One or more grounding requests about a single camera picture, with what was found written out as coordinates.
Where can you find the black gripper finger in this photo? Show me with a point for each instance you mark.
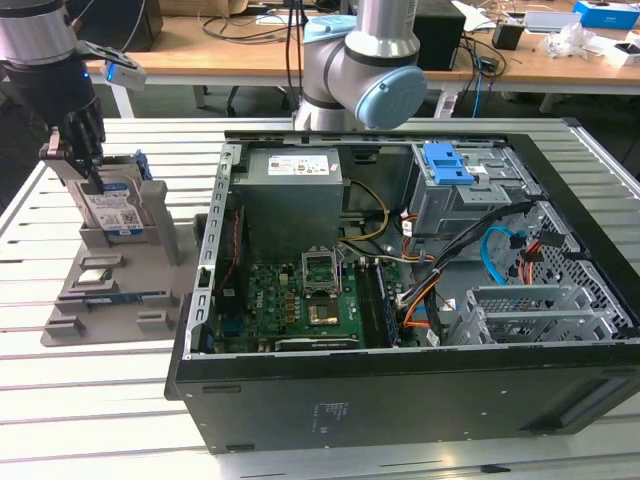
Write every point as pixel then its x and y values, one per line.
pixel 55 140
pixel 87 140

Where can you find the hard disk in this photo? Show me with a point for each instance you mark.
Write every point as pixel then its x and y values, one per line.
pixel 120 210

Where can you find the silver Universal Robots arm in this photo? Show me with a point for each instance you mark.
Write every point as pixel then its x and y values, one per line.
pixel 350 50

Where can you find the grey metal disk bay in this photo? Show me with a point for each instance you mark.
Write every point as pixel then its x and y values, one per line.
pixel 525 320

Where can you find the large black box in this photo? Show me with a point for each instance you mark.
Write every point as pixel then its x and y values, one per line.
pixel 152 30

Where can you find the silver CPU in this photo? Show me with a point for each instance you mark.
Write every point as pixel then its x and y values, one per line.
pixel 96 276

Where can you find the grey parts rack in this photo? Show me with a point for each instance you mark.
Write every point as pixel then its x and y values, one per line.
pixel 125 280

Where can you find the wooden desk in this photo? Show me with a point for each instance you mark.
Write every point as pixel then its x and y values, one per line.
pixel 225 55

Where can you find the blue RAM stick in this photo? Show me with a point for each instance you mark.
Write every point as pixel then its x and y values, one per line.
pixel 120 300

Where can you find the grey power supply unit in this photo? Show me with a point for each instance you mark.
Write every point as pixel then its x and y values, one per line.
pixel 285 210

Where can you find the green motherboard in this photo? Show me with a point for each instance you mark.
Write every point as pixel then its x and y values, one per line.
pixel 270 300

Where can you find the thin metal locking lever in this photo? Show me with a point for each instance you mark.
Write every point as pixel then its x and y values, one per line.
pixel 341 270

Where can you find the CPU socket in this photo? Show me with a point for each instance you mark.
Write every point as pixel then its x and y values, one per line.
pixel 322 312

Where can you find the black expansion card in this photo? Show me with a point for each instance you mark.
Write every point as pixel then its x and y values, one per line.
pixel 320 343

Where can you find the black RAM slot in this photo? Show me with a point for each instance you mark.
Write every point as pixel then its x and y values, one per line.
pixel 366 305

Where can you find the installed dark RAM stick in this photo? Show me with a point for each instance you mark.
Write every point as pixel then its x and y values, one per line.
pixel 387 305

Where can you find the blue plastic drive latch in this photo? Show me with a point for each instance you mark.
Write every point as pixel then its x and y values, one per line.
pixel 447 165

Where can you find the black speaker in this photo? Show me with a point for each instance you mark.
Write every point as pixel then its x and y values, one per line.
pixel 440 35

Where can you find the grey metal drive cage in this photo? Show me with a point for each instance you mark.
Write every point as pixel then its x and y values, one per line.
pixel 450 205

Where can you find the white paper sheet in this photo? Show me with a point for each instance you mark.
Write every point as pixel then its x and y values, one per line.
pixel 472 20

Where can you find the black open PC case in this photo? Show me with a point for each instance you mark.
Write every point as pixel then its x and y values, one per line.
pixel 400 400

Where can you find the grey tablet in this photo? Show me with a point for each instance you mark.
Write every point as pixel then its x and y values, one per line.
pixel 552 21

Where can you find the crumpled clear plastic bag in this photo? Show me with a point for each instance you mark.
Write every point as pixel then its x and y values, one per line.
pixel 570 40

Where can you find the blue cardboard box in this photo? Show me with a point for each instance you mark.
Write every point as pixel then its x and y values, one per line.
pixel 607 15

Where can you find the white box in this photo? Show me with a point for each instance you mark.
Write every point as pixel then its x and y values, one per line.
pixel 625 57

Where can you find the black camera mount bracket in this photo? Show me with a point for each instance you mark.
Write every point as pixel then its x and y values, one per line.
pixel 100 52

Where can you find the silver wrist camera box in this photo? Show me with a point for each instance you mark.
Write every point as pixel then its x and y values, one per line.
pixel 127 77

